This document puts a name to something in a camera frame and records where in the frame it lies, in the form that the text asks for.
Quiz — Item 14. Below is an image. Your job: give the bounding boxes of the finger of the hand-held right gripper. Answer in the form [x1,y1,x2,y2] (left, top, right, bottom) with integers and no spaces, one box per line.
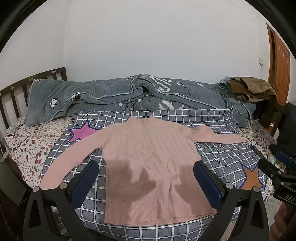
[269,144,294,168]
[249,145,265,161]

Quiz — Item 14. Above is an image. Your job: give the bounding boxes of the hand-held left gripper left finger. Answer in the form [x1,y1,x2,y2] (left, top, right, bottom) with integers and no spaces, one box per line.
[23,160,99,241]

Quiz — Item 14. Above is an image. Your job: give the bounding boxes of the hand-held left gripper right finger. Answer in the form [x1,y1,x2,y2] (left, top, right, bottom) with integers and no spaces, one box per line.
[194,161,270,241]

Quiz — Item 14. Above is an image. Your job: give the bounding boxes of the pink knit sweater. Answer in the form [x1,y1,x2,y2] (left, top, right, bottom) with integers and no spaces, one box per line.
[40,115,248,226]

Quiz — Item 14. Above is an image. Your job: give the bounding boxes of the brown clothes pile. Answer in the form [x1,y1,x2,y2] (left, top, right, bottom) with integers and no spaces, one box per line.
[228,76,278,102]

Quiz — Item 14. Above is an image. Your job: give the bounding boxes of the person's right hand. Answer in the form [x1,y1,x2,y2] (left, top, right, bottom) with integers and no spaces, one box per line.
[270,206,292,241]

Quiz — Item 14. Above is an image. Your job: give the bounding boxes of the dark cloth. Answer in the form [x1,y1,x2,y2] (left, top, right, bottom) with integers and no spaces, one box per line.
[276,102,296,149]

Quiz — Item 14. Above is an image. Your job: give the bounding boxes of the dark wooden chair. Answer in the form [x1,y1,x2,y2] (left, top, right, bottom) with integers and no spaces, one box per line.
[253,98,288,137]

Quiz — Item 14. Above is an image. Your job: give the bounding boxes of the grey checked blanket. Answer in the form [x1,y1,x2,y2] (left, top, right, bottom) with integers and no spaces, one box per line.
[40,108,270,241]

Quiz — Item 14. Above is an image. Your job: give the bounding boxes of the floral bed sheet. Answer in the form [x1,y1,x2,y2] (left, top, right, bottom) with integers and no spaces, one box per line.
[5,112,277,188]

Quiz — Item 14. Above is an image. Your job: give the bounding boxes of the orange wooden door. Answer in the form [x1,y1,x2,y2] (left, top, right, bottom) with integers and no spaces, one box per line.
[266,23,291,107]

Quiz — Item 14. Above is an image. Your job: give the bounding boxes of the grey-green floral quilt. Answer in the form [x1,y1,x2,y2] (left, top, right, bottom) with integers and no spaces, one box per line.
[26,74,257,128]

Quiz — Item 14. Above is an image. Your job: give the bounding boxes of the dark wooden headboard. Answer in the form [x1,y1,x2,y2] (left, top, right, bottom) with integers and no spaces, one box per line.
[0,67,68,137]

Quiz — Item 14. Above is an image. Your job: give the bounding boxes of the white cable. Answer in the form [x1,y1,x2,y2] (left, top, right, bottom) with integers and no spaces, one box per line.
[0,136,13,164]

